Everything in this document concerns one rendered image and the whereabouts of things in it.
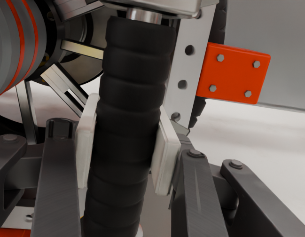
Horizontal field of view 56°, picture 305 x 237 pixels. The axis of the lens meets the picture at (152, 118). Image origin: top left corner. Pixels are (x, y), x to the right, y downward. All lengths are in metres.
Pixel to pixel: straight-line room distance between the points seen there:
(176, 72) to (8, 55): 0.20
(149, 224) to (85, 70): 0.89
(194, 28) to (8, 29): 0.21
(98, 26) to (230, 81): 0.47
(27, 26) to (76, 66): 0.48
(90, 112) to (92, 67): 0.64
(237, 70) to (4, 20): 0.27
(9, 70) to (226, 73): 0.25
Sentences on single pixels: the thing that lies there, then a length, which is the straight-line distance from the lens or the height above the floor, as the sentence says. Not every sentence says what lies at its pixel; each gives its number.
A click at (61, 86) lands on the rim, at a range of 0.48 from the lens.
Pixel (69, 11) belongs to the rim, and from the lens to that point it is 0.47.
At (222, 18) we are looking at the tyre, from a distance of 0.47.
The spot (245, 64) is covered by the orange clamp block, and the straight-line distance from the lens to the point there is 0.40.
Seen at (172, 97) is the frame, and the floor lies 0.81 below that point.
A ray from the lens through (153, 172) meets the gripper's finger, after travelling 0.16.
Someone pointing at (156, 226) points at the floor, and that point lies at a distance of 1.45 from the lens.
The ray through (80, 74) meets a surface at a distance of 0.80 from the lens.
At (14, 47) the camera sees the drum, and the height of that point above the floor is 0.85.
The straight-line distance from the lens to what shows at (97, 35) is 0.78.
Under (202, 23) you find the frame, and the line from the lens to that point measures 0.37.
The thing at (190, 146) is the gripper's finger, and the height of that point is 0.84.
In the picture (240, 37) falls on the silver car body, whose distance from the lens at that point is 0.73.
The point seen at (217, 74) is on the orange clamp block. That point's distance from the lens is 0.39.
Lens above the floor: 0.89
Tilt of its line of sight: 18 degrees down
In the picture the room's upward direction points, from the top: 11 degrees clockwise
